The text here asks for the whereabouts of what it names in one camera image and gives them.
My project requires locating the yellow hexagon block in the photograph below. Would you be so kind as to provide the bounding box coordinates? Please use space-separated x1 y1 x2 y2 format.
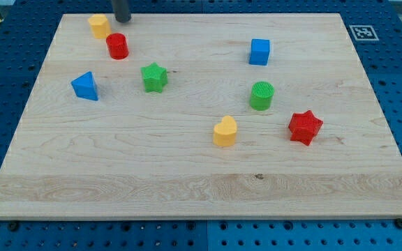
87 14 112 39

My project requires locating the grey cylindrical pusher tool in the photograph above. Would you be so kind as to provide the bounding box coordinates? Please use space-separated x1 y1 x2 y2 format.
111 0 131 23

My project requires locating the green cylinder block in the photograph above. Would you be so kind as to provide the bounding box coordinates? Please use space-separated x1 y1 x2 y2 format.
249 81 274 111

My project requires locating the blue triangle block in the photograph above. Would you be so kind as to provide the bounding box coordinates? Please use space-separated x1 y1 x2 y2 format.
71 71 98 101

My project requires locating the blue cube block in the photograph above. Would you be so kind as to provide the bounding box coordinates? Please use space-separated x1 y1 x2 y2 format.
248 38 270 66

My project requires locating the red star block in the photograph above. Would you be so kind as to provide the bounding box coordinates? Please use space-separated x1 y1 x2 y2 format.
288 110 323 146

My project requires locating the red cylinder block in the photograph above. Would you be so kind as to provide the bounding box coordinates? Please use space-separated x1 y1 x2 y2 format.
105 33 129 60

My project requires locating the white fiducial marker tag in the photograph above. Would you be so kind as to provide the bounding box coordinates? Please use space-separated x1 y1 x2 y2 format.
349 25 379 41

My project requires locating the yellow heart block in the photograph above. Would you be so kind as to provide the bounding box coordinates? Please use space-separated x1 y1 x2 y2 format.
213 115 237 146

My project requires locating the green star block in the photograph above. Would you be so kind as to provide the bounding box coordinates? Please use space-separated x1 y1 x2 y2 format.
141 62 168 93

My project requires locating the wooden board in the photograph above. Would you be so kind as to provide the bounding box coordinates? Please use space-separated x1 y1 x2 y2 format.
0 13 402 220

